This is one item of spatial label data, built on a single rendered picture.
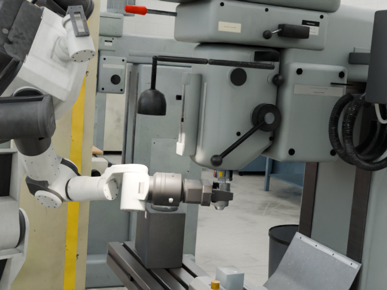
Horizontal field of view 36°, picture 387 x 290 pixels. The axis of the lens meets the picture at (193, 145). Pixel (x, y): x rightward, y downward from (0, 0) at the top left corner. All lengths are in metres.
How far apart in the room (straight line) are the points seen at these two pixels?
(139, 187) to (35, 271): 1.87
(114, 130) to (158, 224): 8.10
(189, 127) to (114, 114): 8.47
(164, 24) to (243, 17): 9.69
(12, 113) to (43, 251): 1.91
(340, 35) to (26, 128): 0.83
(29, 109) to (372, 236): 0.96
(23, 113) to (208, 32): 0.48
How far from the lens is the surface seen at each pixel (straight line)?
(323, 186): 1.84
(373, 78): 1.42
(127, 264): 2.01
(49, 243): 3.32
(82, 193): 1.66
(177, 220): 1.94
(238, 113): 1.48
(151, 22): 11.04
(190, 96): 1.50
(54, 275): 3.39
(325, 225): 1.84
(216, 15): 1.42
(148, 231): 1.93
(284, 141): 1.53
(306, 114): 1.55
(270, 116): 1.48
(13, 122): 1.49
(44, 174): 1.64
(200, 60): 1.37
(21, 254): 2.02
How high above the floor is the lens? 1.57
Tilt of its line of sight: 7 degrees down
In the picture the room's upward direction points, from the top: 4 degrees clockwise
